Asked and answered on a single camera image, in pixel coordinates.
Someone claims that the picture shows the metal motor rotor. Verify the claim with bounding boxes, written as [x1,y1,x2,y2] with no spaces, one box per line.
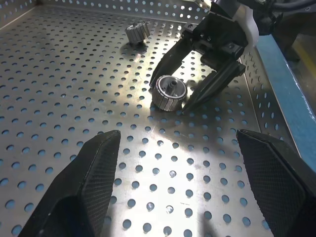
[125,21,151,44]
[151,75,188,112]

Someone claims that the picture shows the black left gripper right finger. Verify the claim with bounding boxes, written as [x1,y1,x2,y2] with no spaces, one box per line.
[236,129,316,237]

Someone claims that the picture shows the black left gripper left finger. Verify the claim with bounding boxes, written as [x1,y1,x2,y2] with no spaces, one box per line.
[18,130,121,237]

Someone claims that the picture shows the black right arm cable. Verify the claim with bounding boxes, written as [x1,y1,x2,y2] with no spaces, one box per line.
[256,0,316,13]

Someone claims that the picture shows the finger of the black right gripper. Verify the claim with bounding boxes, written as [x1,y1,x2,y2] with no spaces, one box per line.
[182,60,240,115]
[149,37,198,87]

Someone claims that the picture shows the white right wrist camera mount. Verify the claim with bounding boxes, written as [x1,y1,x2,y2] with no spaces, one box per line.
[231,3,259,49]

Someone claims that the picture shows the perforated metal tray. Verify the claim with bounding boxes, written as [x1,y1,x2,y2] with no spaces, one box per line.
[0,0,303,237]

